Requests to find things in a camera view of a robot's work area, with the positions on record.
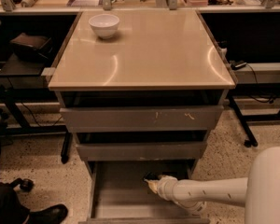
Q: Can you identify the white ceramic bowl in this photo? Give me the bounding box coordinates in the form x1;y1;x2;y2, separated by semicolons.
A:
89;14;119;39

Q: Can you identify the black table leg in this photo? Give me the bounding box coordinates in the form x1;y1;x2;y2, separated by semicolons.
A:
228;94;258;147

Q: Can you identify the grey open bottom drawer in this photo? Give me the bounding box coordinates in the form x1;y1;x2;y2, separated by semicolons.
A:
78;161;210;224

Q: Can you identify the black side table stand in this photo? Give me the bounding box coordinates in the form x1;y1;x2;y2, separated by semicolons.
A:
0;53;71;163

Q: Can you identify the grey drawer cabinet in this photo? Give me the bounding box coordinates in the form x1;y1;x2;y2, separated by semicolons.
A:
47;9;237;224

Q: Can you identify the black box on shelf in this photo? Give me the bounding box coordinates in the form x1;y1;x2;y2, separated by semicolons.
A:
9;33;52;63

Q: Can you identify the grey middle drawer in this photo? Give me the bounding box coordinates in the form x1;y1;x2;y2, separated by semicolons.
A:
76;142;207;161

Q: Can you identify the black shoe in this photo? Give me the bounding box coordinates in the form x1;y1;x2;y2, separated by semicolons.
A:
26;204;68;224

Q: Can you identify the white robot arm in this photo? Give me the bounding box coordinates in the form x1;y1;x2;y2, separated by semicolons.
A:
145;147;280;224

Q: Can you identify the small black device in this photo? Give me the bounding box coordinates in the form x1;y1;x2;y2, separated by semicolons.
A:
231;61;246;70

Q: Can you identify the grey top drawer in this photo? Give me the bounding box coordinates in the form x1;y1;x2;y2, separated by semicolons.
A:
60;105;223;133

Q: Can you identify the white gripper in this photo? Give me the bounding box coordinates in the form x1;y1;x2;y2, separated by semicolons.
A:
145;175;178;201

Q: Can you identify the dark blue rxbar wrapper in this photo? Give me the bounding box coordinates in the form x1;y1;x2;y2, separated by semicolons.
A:
143;172;159;181

